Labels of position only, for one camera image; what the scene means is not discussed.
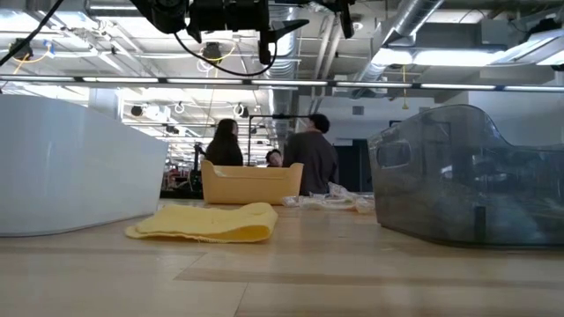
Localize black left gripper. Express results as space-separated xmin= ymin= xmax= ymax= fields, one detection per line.
xmin=187 ymin=0 xmax=310 ymax=44

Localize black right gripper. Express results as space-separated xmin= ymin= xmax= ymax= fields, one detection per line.
xmin=320 ymin=0 xmax=353 ymax=13

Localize orange toothbrush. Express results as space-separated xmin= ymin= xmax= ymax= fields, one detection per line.
xmin=282 ymin=195 xmax=328 ymax=210

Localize clear plastic bags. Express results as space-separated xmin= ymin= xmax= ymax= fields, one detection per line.
xmin=325 ymin=195 xmax=375 ymax=216

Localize person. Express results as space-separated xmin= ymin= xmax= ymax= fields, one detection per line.
xmin=282 ymin=113 xmax=340 ymax=197
xmin=204 ymin=117 xmax=245 ymax=167
xmin=265 ymin=148 xmax=285 ymax=168

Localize orange plastic bin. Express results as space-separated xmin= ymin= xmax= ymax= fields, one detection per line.
xmin=201 ymin=159 xmax=305 ymax=206

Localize yellow folded cloth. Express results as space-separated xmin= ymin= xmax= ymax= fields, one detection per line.
xmin=123 ymin=202 xmax=279 ymax=245

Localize grey translucent plastic bin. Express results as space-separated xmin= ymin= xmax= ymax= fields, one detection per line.
xmin=367 ymin=104 xmax=564 ymax=247

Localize white plastic bin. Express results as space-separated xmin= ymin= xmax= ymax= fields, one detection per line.
xmin=0 ymin=94 xmax=170 ymax=238

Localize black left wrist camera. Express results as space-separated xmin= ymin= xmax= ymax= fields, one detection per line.
xmin=257 ymin=30 xmax=273 ymax=67

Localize silver spiral duct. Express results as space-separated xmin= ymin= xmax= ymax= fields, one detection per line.
xmin=352 ymin=0 xmax=447 ymax=85
xmin=251 ymin=0 xmax=306 ymax=146

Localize black left camera cable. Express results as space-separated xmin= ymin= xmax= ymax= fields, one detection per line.
xmin=173 ymin=31 xmax=279 ymax=78

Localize black overhead camera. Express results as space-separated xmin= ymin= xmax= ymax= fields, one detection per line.
xmin=201 ymin=41 xmax=225 ymax=64

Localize black stand frame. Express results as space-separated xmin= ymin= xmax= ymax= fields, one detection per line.
xmin=246 ymin=114 xmax=315 ymax=167

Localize black aluminium frame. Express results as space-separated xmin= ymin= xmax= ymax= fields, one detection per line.
xmin=0 ymin=73 xmax=564 ymax=93

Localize black ceiling camera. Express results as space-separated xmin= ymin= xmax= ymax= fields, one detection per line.
xmin=8 ymin=38 xmax=35 ymax=62

